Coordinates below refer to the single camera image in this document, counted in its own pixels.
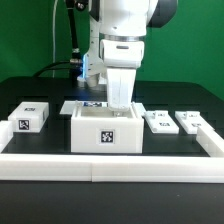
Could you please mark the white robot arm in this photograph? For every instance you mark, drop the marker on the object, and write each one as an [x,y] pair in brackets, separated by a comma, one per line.
[117,31]

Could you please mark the white cabinet body box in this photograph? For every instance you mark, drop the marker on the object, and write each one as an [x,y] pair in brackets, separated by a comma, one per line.
[98,130]

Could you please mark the white right fence bar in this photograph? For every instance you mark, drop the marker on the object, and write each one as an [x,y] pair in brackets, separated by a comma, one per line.
[211,142]

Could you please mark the white marker sheet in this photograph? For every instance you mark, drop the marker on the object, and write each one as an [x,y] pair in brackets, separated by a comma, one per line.
[69,106]

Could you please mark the white cabinet door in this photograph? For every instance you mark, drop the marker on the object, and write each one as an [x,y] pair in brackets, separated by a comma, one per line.
[191,121]
[160,122]

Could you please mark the white cabinet top block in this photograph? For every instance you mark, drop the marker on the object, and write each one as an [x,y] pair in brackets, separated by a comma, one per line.
[29,117]

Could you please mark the white fence bar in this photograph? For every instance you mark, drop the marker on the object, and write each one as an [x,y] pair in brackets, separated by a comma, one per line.
[111,168]
[211,142]
[6,133]

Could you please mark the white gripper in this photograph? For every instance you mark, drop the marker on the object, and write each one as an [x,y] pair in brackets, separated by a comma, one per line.
[121,60]

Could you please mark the white left fence bar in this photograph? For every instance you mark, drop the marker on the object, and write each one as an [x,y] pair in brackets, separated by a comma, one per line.
[6,133]

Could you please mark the white front fence bar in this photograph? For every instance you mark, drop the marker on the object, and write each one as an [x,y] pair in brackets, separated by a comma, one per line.
[111,168]

